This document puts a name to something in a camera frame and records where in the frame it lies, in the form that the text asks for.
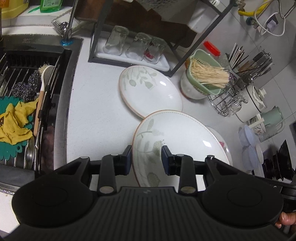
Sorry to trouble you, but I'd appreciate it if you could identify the large rose pattern plate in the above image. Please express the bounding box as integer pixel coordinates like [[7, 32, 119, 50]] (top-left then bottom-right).
[[206, 126, 233, 166]]

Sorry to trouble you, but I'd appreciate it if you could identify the leaf pattern plate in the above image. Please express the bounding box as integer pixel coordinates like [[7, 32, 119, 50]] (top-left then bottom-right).
[[118, 65, 183, 118], [132, 110, 230, 189]]

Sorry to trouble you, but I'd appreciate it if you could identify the person's right hand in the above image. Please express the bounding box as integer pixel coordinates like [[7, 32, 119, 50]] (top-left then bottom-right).
[[275, 212, 296, 228]]

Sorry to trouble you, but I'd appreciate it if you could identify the stack of plastic lids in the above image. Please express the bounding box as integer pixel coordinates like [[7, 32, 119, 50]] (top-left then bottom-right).
[[238, 125, 264, 177]]

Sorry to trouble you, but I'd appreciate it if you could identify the yellow cloth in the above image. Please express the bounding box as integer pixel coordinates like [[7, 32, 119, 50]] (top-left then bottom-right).
[[1, 98, 39, 145]]

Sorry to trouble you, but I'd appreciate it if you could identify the white bowl under colander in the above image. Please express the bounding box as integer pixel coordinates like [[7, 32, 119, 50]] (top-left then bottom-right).
[[181, 71, 207, 100]]

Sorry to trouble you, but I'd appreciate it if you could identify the steel wool scrubber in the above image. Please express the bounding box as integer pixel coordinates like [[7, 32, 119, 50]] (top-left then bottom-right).
[[11, 70, 41, 102]]

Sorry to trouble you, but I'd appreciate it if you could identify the green colander with noodles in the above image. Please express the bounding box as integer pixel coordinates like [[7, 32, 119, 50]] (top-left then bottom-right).
[[186, 49, 230, 95]]

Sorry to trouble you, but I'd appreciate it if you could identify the green chopstick holder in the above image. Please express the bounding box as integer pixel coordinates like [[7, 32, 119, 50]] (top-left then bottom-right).
[[226, 44, 273, 88]]

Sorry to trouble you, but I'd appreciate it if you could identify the red lid plastic jar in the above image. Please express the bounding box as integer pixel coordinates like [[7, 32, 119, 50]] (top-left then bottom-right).
[[203, 41, 229, 68]]

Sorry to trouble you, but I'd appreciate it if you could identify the upside-down drinking glass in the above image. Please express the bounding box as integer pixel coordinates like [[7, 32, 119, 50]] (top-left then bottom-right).
[[103, 25, 130, 56], [144, 37, 167, 64], [125, 32, 152, 61]]

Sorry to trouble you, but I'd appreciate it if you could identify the chrome faucet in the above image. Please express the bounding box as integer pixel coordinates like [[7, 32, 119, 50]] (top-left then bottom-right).
[[61, 0, 78, 46]]

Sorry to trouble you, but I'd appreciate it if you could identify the black metal dish rack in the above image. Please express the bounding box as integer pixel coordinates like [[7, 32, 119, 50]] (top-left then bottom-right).
[[88, 1, 235, 77]]

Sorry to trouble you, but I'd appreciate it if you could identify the green soap bottle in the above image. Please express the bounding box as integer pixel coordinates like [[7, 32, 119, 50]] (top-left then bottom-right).
[[40, 0, 63, 13]]

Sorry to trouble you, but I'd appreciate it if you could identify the yellow detergent jug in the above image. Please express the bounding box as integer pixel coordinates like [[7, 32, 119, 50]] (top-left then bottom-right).
[[1, 0, 29, 20]]

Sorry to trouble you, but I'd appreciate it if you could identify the wire glass rack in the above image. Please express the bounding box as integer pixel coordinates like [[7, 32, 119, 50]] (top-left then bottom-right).
[[208, 85, 249, 117]]

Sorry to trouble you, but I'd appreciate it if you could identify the wooden handle dish brush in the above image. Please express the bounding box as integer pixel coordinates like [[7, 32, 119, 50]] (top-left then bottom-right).
[[33, 64, 54, 137]]

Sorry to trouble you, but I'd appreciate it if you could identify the white power cable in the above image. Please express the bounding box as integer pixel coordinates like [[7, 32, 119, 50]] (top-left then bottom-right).
[[254, 0, 287, 37]]

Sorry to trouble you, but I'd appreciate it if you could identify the yellow gas hose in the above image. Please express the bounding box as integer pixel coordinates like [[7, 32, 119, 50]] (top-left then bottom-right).
[[238, 0, 275, 17]]

